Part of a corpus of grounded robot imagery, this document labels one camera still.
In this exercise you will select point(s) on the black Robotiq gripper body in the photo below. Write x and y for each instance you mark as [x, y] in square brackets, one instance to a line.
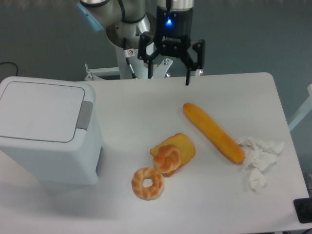
[173, 29]

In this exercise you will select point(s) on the white push-lid trash can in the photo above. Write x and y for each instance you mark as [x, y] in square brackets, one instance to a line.
[50, 128]

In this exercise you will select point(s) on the long orange baguette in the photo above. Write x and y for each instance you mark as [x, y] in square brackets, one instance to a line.
[222, 141]

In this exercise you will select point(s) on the orange toast slice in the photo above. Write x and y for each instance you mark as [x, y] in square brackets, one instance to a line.
[185, 146]

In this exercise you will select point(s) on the twisted round bread bun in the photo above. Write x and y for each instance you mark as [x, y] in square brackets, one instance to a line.
[167, 158]

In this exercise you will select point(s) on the crumpled white paper tissue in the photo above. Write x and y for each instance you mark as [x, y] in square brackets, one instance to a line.
[259, 155]

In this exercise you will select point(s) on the black device at table edge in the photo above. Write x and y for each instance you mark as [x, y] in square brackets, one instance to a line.
[303, 208]

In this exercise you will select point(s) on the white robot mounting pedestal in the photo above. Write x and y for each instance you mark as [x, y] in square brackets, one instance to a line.
[129, 67]

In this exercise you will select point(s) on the white frame bar right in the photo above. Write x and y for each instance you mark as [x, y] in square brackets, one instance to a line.
[302, 111]

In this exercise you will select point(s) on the braided ring doughnut bread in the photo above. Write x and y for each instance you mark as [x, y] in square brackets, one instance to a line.
[147, 183]

